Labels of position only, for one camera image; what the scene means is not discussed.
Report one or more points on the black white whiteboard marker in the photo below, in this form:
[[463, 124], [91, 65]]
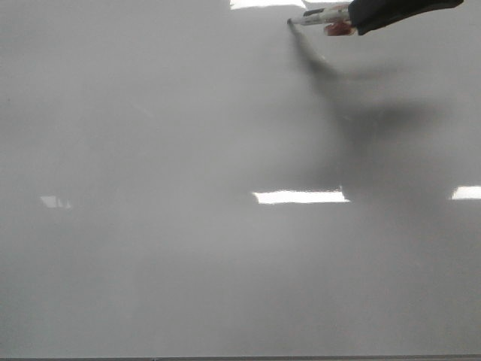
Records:
[[335, 19]]

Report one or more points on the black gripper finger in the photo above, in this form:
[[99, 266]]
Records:
[[370, 15]]

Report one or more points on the white whiteboard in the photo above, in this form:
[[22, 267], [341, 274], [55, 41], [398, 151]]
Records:
[[190, 178]]

